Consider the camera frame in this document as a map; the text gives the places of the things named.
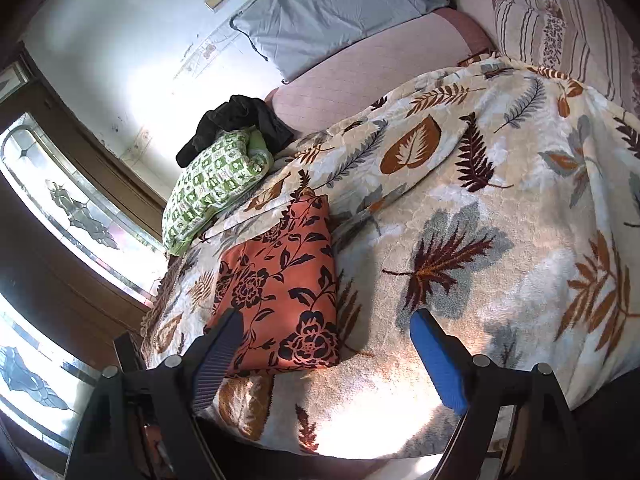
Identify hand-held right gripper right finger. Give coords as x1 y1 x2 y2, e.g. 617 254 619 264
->
409 308 591 480

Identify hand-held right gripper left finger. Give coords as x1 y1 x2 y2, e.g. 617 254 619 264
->
62 307 246 480

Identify orange floral cloth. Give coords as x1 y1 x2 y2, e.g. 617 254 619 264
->
204 194 343 378

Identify black clothes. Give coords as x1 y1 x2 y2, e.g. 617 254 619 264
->
176 94 295 168

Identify leaf print blanket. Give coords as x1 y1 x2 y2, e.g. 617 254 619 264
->
140 57 640 458

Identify green checkered pillow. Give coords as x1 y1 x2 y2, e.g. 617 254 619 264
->
161 129 275 256

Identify patterned glass window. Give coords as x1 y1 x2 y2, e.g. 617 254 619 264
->
0 60 171 461

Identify pink bed mattress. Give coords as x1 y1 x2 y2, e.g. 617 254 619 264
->
265 0 501 136

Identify striped pillow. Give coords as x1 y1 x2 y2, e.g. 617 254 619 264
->
492 0 640 116

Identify grey pillow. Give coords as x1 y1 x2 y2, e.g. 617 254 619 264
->
230 0 450 85

